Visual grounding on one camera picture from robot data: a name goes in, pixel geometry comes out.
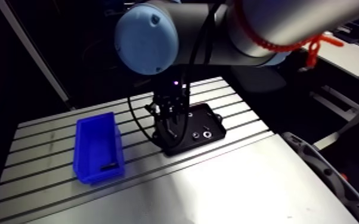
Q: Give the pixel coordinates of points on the pale metal post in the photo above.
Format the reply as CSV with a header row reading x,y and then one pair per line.
x,y
32,51

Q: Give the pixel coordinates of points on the blue bin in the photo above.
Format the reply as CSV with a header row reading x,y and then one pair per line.
x,y
87,147

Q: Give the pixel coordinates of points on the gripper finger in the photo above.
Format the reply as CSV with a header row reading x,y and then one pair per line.
x,y
155,109
170,129

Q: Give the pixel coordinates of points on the steel screw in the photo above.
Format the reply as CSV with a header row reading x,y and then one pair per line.
x,y
206,127

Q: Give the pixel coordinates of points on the white desk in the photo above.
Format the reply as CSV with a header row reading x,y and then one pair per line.
x,y
348,58

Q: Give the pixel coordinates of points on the small steel bearing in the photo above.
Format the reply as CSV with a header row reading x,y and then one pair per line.
x,y
195,135

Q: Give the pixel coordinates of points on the dark bolt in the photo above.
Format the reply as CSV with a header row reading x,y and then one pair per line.
x,y
109,166

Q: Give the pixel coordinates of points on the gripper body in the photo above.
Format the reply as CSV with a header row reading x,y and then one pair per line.
x,y
170,85

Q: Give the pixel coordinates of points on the black tray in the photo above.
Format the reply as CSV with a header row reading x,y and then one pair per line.
x,y
198,123

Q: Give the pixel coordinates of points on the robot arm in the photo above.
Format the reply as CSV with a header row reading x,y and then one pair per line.
x,y
179,34

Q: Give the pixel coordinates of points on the pale holed curved strip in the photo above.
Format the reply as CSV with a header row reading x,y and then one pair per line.
x,y
323,170

